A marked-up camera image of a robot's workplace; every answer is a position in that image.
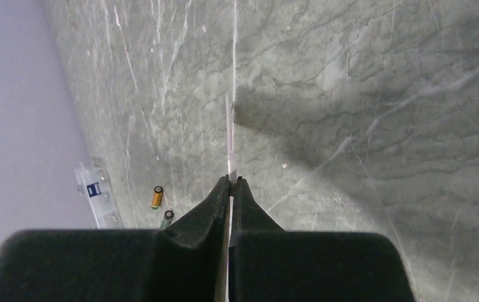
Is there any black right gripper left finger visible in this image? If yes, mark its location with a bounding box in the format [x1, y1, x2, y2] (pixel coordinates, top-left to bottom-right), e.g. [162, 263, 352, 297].
[0, 176, 230, 301]

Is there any clear plastic storage box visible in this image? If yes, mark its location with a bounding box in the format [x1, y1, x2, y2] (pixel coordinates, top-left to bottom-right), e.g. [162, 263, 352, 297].
[75, 164, 124, 229]

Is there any green AAA battery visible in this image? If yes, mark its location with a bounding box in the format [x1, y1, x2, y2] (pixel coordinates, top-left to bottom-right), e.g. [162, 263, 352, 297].
[160, 210, 175, 230]

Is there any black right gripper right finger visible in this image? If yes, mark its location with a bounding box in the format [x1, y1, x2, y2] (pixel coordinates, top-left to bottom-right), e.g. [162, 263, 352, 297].
[228, 178, 414, 301]

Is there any orange AAA battery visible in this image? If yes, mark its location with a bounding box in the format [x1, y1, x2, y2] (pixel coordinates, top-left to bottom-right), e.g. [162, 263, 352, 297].
[151, 186, 163, 210]

